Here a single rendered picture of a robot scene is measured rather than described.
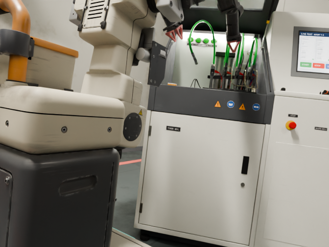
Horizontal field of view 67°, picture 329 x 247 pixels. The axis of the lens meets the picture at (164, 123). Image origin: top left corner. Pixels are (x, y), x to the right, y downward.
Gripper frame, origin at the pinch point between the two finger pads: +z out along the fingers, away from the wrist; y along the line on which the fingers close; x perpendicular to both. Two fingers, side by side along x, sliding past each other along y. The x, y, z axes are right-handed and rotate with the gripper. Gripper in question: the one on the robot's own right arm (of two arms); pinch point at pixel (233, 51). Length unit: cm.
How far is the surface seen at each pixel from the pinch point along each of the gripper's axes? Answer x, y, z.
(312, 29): -54, 43, 14
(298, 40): -44, 37, 18
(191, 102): 25.6, -8.0, 23.1
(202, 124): 20.9, -16.2, 33.5
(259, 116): -10.2, -15.1, 33.4
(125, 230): 78, -49, 87
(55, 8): 186, 179, -9
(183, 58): 33, 58, 26
